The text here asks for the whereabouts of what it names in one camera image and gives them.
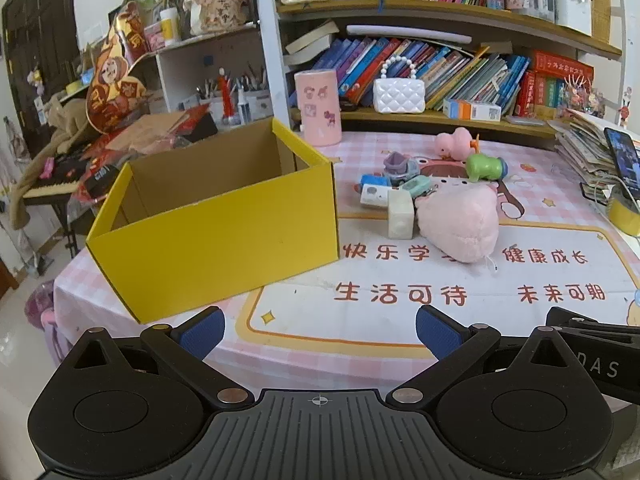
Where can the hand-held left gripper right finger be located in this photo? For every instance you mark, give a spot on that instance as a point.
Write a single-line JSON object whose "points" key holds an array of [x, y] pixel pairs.
{"points": [[440, 332]]}

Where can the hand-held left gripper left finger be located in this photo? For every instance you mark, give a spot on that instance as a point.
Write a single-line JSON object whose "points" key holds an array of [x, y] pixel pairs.
{"points": [[202, 332]]}

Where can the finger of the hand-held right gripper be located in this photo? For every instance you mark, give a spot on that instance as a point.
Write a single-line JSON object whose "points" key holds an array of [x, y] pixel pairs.
{"points": [[600, 325]]}

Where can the yellow cardboard box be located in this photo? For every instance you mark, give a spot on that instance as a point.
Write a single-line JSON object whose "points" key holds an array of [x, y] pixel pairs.
{"points": [[225, 240]]}

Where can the pink plush toy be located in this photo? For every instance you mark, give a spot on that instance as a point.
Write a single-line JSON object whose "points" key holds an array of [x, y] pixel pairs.
{"points": [[460, 225]]}

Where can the white cube toy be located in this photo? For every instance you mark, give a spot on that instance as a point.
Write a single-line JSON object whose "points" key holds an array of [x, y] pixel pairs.
{"points": [[401, 215]]}

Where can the mint green toy car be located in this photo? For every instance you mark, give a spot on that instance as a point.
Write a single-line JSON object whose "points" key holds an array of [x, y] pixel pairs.
{"points": [[419, 187]]}

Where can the small white box toy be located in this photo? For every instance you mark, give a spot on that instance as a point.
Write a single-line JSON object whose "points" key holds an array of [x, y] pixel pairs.
{"points": [[372, 196]]}

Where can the blue toy car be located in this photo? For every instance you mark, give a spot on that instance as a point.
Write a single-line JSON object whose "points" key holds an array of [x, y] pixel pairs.
{"points": [[375, 180]]}

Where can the purple toy car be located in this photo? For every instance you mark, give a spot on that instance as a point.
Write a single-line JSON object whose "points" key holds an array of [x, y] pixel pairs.
{"points": [[397, 167]]}

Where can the green gourd toy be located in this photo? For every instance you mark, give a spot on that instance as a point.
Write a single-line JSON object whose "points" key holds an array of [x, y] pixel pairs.
{"points": [[482, 167]]}

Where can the pink duck toy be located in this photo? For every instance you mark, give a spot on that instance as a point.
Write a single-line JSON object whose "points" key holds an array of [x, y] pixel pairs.
{"points": [[452, 142]]}

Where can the yellow tape roll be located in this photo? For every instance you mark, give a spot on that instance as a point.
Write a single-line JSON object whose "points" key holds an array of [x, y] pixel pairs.
{"points": [[625, 212]]}

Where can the pink printed desk mat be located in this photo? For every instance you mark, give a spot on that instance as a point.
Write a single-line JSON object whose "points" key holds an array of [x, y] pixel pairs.
{"points": [[550, 220]]}

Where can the purple plastic bag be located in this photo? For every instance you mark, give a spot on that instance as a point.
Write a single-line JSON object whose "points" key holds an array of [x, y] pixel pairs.
{"points": [[40, 310]]}

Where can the black smartphone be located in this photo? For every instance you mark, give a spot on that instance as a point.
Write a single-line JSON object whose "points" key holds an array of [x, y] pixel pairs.
{"points": [[622, 160]]}

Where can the stack of paper booklets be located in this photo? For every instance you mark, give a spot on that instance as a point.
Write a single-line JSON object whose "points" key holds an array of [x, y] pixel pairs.
{"points": [[580, 150]]}

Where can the black box white print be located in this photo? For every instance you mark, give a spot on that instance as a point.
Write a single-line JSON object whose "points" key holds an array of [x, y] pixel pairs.
{"points": [[102, 175]]}

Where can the brown cardboard sheets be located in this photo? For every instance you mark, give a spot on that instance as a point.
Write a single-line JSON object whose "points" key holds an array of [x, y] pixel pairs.
{"points": [[150, 132]]}

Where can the red plastic packaging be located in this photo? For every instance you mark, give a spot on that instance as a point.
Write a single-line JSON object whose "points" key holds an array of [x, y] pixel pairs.
{"points": [[200, 122]]}

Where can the piano keyboard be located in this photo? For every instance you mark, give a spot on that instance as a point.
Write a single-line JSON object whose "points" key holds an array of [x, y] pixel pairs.
{"points": [[55, 180]]}

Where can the grey flat case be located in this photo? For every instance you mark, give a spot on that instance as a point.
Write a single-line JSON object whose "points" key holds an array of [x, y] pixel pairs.
{"points": [[525, 120]]}

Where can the orange white blue carton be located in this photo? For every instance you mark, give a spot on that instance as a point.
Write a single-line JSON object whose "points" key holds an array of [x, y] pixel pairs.
{"points": [[472, 109]]}

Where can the wooden bookshelf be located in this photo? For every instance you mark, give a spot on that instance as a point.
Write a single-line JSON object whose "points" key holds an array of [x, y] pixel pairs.
{"points": [[350, 117]]}

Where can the sparkly antler headband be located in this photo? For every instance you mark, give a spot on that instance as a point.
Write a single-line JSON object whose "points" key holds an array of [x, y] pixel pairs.
{"points": [[582, 92]]}

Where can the red tassel ornament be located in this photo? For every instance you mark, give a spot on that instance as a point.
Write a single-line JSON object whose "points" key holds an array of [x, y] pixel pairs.
{"points": [[227, 100]]}

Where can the white quilted handbag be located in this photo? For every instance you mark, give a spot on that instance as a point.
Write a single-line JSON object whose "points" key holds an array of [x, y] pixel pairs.
{"points": [[400, 97]]}

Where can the pen box with pens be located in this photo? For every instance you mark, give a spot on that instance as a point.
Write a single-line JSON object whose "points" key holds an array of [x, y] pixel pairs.
{"points": [[255, 97]]}

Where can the red thick dictionaries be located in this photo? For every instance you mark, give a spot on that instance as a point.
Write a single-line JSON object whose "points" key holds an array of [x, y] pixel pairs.
{"points": [[545, 90]]}

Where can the small black case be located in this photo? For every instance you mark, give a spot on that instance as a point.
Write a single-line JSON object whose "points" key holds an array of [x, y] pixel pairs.
{"points": [[348, 106]]}

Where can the pink cylinder container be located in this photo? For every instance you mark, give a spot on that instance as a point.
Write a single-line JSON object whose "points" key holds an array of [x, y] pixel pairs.
{"points": [[317, 110]]}

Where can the brown plush toy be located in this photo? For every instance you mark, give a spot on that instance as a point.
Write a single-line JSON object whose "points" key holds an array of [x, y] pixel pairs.
{"points": [[60, 125]]}

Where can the row of blue books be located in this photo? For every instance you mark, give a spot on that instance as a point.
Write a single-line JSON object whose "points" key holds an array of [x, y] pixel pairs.
{"points": [[450, 75]]}

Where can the red cartoon paper decoration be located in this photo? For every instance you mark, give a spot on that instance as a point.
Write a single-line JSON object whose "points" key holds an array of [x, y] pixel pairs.
{"points": [[115, 80]]}

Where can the white cabinet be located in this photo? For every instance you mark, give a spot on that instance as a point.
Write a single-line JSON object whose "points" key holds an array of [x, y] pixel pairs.
{"points": [[210, 55]]}

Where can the thick book lying flat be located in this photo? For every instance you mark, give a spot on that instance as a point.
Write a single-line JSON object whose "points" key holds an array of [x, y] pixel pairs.
{"points": [[312, 35], [305, 56]]}

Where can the pink small box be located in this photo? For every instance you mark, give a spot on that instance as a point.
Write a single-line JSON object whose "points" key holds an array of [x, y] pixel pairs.
{"points": [[154, 36]]}

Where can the white rolled sheet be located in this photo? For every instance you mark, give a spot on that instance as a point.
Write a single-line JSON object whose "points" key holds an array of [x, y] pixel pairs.
{"points": [[410, 32]]}

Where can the white jar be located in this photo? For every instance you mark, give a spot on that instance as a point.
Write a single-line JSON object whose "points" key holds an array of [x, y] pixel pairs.
{"points": [[170, 27]]}

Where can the white pen holder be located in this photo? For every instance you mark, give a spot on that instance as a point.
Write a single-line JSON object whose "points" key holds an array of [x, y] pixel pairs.
{"points": [[574, 12]]}

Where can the row of yellow books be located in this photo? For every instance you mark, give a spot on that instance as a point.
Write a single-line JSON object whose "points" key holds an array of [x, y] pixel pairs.
{"points": [[607, 0]]}

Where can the bunny plush decoration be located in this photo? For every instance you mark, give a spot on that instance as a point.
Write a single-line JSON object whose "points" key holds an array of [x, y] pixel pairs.
{"points": [[215, 5]]}

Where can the dark wooden door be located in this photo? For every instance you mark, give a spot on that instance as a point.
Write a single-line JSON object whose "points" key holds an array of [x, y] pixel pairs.
{"points": [[40, 35]]}

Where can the red cartoon wall sticker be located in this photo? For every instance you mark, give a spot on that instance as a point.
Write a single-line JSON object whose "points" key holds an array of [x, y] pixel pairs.
{"points": [[626, 107]]}

